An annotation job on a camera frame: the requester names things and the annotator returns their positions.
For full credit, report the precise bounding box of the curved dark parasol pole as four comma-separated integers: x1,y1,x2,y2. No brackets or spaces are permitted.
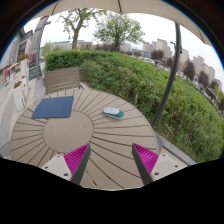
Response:
150,22,183,128

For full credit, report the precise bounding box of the tall white flower planter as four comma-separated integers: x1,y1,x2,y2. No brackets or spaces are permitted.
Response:
18,54,31,88

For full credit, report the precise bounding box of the white and teal computer mouse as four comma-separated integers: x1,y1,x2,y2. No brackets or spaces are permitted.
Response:
102,107,125,120

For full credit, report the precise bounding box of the round-crowned green tree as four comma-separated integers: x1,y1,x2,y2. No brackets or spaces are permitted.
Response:
93,11,146,53

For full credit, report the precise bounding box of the beige parasol canopy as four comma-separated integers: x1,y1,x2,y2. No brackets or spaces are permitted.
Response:
33,0,213,46

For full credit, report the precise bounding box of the slatted brown outdoor chair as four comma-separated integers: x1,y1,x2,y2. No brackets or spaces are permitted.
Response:
43,66,82,95

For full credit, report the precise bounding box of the grey shopfront building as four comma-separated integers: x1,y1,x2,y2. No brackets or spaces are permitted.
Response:
0,28,34,89

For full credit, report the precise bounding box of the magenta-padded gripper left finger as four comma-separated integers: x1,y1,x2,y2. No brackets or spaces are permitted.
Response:
41,142,92,187

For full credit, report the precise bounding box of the grey stone pillar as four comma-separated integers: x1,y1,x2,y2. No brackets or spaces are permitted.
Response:
32,16,51,81

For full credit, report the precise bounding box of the group of apartment buildings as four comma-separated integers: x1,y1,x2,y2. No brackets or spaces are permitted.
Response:
141,38,224,91

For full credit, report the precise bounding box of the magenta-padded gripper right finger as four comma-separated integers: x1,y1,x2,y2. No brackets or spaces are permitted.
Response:
131,142,184,186

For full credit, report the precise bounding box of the blue rectangular mouse pad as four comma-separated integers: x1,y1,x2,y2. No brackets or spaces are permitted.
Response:
31,95,75,120

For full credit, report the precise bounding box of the slender-trunked leafy tree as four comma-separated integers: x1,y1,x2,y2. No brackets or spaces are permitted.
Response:
59,8,108,51

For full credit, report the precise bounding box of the short white flower planter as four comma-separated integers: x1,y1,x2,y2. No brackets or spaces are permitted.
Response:
12,80,28,111

